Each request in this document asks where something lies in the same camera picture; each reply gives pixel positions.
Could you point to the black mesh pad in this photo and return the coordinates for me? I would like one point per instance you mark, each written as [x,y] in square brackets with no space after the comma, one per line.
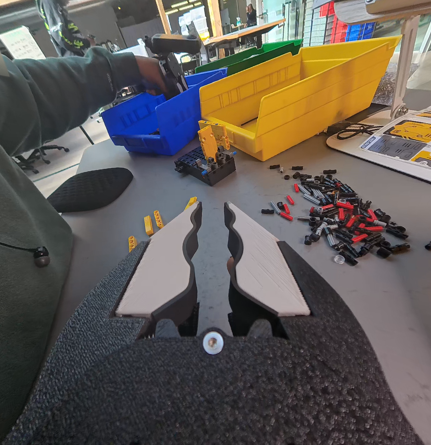
[90,189]

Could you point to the thin black lego axle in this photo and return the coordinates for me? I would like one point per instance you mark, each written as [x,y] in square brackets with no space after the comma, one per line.
[249,122]

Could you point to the sticker sheet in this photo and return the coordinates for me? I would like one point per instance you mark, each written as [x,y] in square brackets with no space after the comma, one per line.
[399,142]

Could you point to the black office chair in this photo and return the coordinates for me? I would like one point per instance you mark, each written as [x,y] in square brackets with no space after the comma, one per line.
[41,158]

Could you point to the pile of small lego pins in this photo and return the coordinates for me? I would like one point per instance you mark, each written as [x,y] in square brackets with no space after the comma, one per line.
[340,215]

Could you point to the yellow lego connector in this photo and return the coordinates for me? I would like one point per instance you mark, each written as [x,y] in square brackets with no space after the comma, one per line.
[190,203]

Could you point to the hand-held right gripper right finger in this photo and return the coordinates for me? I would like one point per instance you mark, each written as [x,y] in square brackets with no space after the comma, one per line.
[267,274]

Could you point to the yellow plastic bin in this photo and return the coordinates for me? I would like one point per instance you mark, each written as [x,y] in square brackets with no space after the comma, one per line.
[305,114]

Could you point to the green plastic bin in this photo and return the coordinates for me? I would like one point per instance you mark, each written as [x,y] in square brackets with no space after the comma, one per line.
[243,57]

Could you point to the black and yellow lego model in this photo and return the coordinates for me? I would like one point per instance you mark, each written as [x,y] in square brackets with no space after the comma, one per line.
[208,173]

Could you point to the wooden top desk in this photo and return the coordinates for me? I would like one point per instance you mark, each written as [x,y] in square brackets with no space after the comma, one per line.
[250,29]

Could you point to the black power adapter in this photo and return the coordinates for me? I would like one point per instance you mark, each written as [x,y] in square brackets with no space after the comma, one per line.
[337,127]

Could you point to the person's right hand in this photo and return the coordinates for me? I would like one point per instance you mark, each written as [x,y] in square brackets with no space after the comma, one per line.
[230,266]

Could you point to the whiteboard with notes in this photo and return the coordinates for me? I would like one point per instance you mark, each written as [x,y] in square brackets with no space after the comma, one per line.
[22,43]

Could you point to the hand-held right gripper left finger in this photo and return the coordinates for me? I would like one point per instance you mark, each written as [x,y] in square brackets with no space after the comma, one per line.
[159,274]

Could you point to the person's left forearm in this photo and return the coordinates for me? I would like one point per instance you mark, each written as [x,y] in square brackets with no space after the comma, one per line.
[62,97]

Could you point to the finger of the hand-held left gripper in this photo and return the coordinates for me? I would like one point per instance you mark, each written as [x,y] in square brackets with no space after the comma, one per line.
[183,83]

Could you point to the medium yellow lego beam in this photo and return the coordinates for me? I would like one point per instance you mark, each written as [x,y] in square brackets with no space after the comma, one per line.
[132,243]

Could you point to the person's left hand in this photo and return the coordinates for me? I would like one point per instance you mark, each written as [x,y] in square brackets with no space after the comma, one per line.
[151,74]

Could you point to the blue plastic bin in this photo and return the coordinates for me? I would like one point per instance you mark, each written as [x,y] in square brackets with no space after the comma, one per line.
[173,128]

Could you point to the stack of red blue crates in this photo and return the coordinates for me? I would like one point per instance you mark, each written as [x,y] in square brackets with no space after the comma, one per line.
[340,24]

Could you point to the short yellow lego beam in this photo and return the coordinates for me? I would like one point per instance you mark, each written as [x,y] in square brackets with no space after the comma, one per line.
[158,219]
[148,225]

